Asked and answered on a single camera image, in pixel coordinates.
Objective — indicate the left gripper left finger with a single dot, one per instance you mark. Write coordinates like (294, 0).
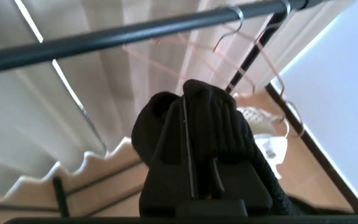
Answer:
(169, 174)

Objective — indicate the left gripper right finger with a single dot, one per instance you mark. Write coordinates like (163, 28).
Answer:
(244, 183)

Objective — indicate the black garment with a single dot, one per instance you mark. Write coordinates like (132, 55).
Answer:
(213, 124)

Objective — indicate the white laundry basket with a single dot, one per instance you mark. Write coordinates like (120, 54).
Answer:
(259, 119)

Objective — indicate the pink clothes hanger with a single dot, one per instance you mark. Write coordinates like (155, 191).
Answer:
(241, 18)
(270, 67)

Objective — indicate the black clothes rack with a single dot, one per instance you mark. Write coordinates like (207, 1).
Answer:
(104, 40)

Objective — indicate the white garment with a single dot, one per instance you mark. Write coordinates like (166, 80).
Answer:
(272, 149)

